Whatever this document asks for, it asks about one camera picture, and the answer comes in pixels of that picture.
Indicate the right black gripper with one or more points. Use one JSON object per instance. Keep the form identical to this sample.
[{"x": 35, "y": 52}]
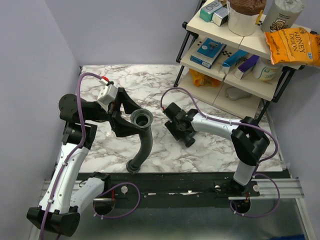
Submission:
[{"x": 175, "y": 134}]

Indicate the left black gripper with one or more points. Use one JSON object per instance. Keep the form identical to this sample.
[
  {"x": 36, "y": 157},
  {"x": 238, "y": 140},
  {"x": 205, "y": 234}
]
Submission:
[{"x": 123, "y": 128}]

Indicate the grey T pipe fitting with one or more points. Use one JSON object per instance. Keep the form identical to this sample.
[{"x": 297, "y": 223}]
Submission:
[{"x": 187, "y": 138}]

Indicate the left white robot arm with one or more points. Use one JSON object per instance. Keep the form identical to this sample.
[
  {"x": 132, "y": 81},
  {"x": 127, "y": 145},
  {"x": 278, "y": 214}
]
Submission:
[{"x": 60, "y": 209}]

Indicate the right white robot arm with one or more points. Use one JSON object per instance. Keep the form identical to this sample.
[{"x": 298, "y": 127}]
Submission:
[{"x": 249, "y": 142}]

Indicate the orange snack bag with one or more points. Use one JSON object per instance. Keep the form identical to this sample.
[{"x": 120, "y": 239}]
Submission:
[{"x": 201, "y": 80}]

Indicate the cream tiered shelf rack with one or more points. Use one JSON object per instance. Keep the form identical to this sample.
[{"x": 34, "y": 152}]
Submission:
[{"x": 240, "y": 63}]

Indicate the blue product box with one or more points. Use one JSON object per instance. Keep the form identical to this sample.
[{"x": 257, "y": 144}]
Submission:
[{"x": 207, "y": 52}]

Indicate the blue white carton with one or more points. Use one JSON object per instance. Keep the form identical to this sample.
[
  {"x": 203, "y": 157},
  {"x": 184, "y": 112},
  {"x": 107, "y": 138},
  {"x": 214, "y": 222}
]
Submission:
[{"x": 232, "y": 61}]

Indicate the purple white carton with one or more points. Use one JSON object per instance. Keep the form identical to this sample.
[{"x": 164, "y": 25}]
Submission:
[{"x": 246, "y": 67}]

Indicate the white round container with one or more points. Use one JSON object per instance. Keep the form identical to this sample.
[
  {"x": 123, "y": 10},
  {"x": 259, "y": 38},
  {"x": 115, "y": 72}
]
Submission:
[{"x": 264, "y": 70}]

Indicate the teal green box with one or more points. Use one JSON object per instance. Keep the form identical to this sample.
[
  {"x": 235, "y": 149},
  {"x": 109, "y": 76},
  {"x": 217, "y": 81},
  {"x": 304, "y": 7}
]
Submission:
[{"x": 207, "y": 11}]

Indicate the silver small box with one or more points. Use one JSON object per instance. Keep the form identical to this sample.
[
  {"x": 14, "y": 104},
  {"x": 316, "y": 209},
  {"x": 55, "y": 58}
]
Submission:
[{"x": 220, "y": 17}]

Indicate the white tub brown lid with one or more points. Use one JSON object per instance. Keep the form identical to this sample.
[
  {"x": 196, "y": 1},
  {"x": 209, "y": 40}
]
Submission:
[{"x": 243, "y": 15}]

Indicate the orange honey dijon chip bag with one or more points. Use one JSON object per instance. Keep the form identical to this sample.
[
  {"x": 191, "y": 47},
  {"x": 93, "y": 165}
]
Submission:
[{"x": 294, "y": 46}]

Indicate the grey cylindrical canister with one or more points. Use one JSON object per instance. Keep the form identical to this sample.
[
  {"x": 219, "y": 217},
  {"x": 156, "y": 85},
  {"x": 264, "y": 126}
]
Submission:
[{"x": 282, "y": 15}]

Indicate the aluminium frame rail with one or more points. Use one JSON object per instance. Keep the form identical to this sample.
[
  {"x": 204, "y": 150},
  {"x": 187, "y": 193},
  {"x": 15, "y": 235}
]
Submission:
[{"x": 263, "y": 189}]

